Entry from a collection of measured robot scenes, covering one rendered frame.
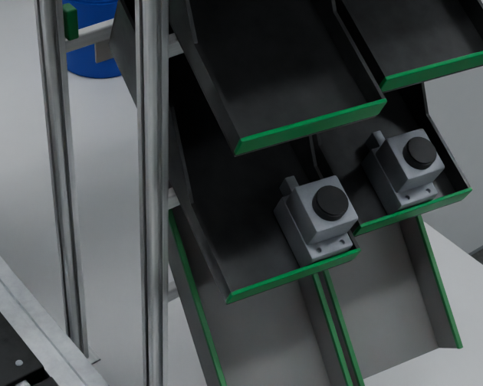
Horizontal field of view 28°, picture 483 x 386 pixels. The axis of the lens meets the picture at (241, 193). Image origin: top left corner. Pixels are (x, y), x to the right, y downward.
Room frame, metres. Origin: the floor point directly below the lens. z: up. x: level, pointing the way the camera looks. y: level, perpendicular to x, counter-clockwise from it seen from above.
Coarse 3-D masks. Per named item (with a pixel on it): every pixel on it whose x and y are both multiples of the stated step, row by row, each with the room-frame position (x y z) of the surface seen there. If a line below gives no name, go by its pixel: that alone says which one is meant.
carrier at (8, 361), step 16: (0, 320) 0.74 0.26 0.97; (0, 336) 0.72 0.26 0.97; (16, 336) 0.72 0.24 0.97; (0, 352) 0.69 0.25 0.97; (16, 352) 0.69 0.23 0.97; (32, 352) 0.70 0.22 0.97; (0, 368) 0.67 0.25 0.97; (16, 368) 0.67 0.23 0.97; (32, 368) 0.67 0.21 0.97; (0, 384) 0.65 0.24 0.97
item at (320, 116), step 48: (192, 0) 0.70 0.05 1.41; (240, 0) 0.71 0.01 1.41; (288, 0) 0.73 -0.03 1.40; (192, 48) 0.64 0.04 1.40; (240, 48) 0.67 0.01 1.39; (288, 48) 0.68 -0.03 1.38; (336, 48) 0.69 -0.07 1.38; (240, 96) 0.63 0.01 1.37; (288, 96) 0.64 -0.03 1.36; (336, 96) 0.65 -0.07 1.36; (384, 96) 0.64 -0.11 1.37; (240, 144) 0.57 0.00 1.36
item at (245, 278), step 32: (128, 0) 0.77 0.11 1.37; (128, 32) 0.75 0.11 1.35; (128, 64) 0.75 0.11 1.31; (192, 96) 0.76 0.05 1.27; (192, 128) 0.73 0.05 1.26; (192, 160) 0.70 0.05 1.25; (224, 160) 0.71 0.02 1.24; (256, 160) 0.71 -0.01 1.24; (288, 160) 0.72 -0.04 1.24; (192, 192) 0.67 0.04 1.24; (224, 192) 0.68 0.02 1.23; (256, 192) 0.68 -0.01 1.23; (192, 224) 0.63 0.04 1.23; (224, 224) 0.65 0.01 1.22; (256, 224) 0.65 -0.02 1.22; (224, 256) 0.62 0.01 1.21; (256, 256) 0.62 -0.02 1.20; (288, 256) 0.63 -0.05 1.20; (352, 256) 0.63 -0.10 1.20; (224, 288) 0.58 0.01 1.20; (256, 288) 0.58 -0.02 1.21
